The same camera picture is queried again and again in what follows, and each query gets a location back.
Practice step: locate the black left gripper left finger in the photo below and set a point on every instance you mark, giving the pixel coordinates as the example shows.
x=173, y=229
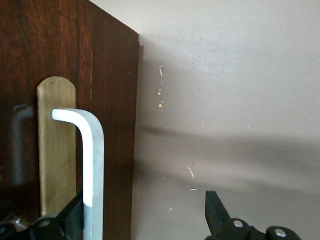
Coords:
x=67, y=222

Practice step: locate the dark wooden drawer cabinet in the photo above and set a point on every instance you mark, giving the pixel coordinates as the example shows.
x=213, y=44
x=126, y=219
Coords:
x=115, y=100

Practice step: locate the wooden drawer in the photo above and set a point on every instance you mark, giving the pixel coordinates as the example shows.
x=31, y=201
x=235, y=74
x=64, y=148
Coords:
x=25, y=37

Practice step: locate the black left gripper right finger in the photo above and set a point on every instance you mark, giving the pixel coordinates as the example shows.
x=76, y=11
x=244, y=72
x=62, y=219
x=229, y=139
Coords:
x=215, y=217

